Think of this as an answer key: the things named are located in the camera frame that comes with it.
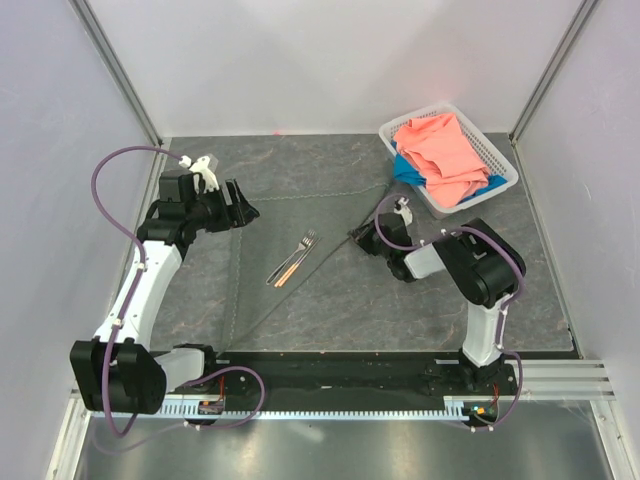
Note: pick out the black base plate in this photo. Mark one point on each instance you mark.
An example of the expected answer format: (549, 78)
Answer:
(430, 373)

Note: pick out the grey cloth napkin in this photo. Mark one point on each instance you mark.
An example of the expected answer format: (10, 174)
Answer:
(258, 248)

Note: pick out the slotted cable duct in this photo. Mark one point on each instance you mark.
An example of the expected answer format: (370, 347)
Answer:
(193, 409)

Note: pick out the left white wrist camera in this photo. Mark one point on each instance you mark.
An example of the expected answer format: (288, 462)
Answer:
(203, 168)

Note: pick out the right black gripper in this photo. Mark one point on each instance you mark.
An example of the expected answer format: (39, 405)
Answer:
(364, 240)

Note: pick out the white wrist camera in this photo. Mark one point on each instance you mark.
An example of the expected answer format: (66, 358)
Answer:
(402, 209)
(203, 168)

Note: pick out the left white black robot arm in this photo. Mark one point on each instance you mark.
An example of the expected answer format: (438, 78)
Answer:
(116, 369)

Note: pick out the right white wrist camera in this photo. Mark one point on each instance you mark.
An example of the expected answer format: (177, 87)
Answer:
(402, 209)

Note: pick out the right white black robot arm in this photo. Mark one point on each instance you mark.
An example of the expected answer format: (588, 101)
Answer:
(487, 271)

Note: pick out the silver metal fork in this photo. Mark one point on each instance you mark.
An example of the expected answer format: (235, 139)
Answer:
(304, 243)

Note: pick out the blue cloth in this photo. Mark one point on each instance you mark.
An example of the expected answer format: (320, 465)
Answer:
(405, 172)

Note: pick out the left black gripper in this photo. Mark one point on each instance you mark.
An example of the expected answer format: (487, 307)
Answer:
(235, 215)

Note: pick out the salmon pink cloth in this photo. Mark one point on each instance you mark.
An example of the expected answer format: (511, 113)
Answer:
(438, 149)

